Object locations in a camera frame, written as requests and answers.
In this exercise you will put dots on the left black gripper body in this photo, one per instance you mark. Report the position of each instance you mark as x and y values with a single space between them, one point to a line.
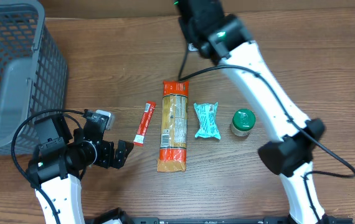
105 152

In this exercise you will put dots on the red stick sachet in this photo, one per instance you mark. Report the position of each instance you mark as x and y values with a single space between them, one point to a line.
145 120

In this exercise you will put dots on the red snack package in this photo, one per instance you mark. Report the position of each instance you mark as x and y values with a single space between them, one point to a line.
173 142

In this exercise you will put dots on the teal tissue packet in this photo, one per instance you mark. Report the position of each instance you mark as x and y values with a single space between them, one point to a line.
206 114

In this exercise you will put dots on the green lid jar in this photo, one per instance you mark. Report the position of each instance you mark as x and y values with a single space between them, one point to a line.
242 122

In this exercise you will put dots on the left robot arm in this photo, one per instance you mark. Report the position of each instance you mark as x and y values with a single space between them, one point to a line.
60 161

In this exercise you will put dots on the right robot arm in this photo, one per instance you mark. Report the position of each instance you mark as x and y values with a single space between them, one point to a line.
226 41

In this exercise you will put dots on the white barcode scanner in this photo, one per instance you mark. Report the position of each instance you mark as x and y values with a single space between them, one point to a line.
191 47

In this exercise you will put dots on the grey plastic mesh basket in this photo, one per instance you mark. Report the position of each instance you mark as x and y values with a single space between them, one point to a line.
33 71

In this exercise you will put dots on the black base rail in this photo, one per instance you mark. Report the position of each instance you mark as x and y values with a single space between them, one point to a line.
265 220

